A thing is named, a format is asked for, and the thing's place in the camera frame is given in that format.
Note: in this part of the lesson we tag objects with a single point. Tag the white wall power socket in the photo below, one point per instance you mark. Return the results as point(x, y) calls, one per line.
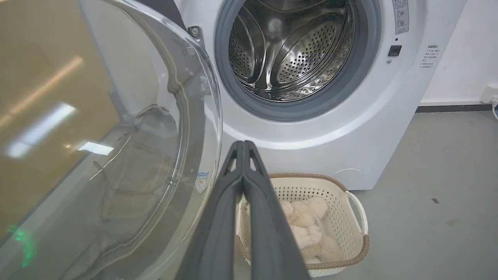
point(489, 94)

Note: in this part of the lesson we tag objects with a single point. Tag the cream plush doll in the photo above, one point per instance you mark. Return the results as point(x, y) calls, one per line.
point(311, 229)

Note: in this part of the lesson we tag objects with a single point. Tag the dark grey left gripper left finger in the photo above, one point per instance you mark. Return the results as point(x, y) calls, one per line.
point(218, 229)

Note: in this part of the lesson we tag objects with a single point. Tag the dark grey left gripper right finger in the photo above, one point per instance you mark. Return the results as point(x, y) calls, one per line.
point(268, 233)

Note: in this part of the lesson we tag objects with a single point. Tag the glass washer door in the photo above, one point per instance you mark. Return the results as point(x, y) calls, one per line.
point(116, 136)

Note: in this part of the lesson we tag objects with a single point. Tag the cream perforated laundry basket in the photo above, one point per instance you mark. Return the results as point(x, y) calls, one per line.
point(346, 221)

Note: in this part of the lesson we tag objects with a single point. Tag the white front-load washing machine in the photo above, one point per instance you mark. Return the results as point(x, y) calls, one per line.
point(350, 116)

